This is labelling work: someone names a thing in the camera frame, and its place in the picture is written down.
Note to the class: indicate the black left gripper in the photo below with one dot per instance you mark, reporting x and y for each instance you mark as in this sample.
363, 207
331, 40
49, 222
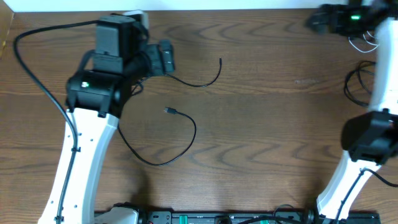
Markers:
155, 53

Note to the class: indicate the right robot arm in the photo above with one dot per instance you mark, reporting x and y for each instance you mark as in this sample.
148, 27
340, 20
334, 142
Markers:
369, 140

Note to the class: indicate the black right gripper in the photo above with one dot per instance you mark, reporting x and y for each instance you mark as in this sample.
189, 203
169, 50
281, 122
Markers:
335, 11

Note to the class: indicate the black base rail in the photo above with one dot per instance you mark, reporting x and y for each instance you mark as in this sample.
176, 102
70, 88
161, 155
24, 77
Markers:
127, 215

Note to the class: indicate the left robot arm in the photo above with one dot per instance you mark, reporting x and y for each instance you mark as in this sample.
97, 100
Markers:
96, 95

